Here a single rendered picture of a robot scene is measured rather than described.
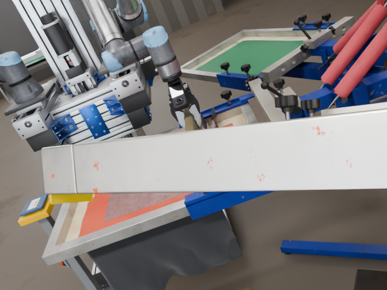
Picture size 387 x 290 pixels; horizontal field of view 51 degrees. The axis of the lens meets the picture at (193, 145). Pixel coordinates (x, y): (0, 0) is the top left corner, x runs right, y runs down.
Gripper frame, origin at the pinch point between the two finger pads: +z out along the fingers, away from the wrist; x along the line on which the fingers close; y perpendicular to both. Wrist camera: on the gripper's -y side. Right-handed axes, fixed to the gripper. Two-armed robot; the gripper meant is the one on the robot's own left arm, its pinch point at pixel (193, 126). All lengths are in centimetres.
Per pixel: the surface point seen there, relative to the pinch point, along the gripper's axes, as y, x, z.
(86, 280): 9, 73, 57
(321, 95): -2.9, -44.2, 4.8
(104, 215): -13.1, 39.0, 13.4
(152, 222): -29.5, 19.6, 11.5
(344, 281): 9, -37, 109
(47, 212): 6, 67, 15
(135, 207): -15.1, 27.3, 13.3
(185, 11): 739, -3, 85
